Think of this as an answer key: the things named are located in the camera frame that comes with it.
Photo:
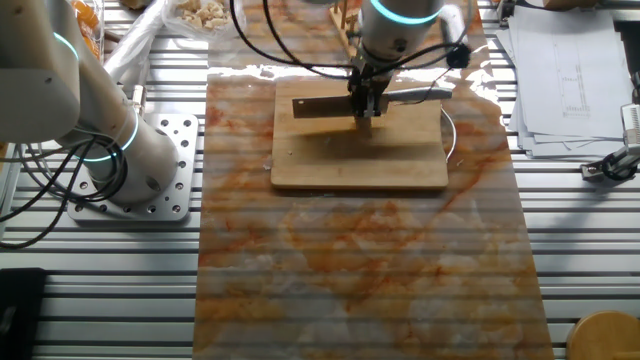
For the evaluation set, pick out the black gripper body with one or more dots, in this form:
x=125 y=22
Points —
x=371 y=80

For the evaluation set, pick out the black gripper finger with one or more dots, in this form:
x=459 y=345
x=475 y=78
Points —
x=361 y=106

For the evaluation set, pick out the steel kitchen cleaver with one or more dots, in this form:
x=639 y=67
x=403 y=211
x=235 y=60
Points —
x=320 y=106

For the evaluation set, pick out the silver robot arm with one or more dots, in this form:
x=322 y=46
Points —
x=40 y=90

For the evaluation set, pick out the peeled lotus root piece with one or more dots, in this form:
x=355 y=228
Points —
x=362 y=124

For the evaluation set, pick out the bag of lotus root slices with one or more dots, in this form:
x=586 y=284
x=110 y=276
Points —
x=205 y=15

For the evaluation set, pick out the wooden peg rack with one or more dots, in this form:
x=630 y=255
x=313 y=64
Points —
x=344 y=15

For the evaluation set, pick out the wooden cutting board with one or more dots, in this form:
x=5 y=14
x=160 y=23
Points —
x=310 y=165

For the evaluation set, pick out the orange marble pattern mat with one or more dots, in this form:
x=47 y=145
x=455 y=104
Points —
x=350 y=275

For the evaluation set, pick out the stack of white papers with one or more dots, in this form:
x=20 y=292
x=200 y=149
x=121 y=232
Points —
x=565 y=75

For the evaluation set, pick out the roll of clear plastic bags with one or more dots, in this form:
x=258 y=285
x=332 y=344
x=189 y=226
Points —
x=132 y=45

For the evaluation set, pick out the oranges in bag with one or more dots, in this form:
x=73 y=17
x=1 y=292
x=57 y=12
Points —
x=100 y=30

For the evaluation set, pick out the orange fruit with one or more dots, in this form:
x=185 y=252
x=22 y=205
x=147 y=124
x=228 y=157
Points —
x=93 y=46
x=84 y=12

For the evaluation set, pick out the round wooden lid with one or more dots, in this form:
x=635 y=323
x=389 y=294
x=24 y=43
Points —
x=605 y=337

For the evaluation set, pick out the black box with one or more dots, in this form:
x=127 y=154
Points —
x=20 y=315

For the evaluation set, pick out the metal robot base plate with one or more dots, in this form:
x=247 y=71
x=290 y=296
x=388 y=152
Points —
x=182 y=150

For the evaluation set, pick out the small grey camera on clamp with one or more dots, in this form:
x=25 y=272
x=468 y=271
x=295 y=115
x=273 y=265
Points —
x=617 y=165

